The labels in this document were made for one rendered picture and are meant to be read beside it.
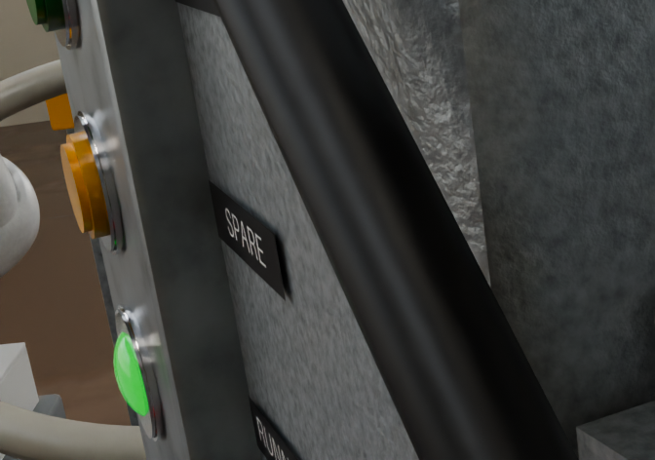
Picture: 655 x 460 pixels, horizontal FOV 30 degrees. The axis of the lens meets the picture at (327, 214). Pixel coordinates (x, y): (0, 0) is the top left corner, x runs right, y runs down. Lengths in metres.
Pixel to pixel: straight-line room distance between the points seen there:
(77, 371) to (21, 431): 3.00
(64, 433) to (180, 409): 0.49
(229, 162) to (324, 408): 0.05
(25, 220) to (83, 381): 2.18
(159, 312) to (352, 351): 0.08
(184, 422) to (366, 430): 0.09
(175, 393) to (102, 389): 3.34
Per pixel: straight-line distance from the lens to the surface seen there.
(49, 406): 1.61
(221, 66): 0.23
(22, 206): 1.54
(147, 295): 0.28
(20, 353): 1.58
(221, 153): 0.25
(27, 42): 7.51
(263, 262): 0.23
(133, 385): 0.31
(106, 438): 0.76
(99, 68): 0.26
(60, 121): 2.22
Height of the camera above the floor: 1.44
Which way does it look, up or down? 18 degrees down
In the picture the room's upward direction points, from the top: 9 degrees counter-clockwise
